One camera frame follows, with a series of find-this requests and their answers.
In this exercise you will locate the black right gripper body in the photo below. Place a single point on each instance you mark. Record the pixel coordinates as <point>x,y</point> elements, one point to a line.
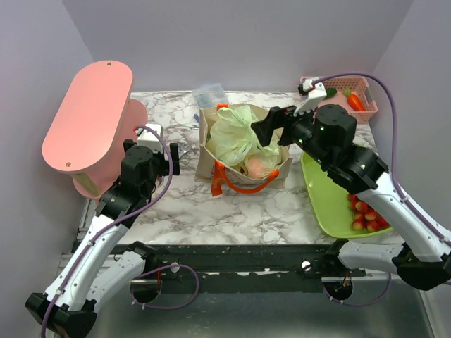
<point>297,129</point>

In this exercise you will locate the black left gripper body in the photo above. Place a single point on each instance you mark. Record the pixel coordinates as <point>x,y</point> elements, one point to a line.
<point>161,167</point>

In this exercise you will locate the pale green plastic grocery bag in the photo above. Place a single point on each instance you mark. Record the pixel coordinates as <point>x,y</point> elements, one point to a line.
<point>233,142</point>

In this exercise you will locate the beige tote bag orange handles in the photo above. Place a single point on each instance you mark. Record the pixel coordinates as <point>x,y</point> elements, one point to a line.
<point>211,170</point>

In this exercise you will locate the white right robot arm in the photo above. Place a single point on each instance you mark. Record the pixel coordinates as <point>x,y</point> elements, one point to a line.
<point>423,260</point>

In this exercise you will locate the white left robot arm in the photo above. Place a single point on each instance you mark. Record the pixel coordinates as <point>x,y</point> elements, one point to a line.
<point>71,303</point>

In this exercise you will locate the small silver scissors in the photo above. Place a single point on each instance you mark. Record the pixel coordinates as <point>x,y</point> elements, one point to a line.
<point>184,149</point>

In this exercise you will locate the green cucumber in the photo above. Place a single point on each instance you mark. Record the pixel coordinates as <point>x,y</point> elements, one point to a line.
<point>330,92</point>

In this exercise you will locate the orange carrot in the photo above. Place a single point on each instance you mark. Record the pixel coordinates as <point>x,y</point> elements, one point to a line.
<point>353,100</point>

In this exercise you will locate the pink perforated basket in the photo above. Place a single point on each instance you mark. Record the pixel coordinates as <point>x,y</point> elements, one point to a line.
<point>358,86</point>

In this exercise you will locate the clear plastic box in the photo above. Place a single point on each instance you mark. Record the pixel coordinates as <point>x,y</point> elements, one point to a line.
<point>209,96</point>

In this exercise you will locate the pink two-tier shelf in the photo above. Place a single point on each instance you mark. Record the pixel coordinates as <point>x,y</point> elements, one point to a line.
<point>97,114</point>

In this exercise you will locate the green plastic tray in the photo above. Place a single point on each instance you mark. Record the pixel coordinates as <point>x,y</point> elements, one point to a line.
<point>330,203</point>

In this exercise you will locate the red strawberry cluster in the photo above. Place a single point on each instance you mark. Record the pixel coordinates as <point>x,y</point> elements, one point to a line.
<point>365,218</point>

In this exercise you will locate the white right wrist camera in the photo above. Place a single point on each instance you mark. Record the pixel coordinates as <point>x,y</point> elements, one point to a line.
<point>313,92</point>

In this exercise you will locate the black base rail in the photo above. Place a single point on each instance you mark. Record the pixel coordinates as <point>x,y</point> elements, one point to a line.
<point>230,269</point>

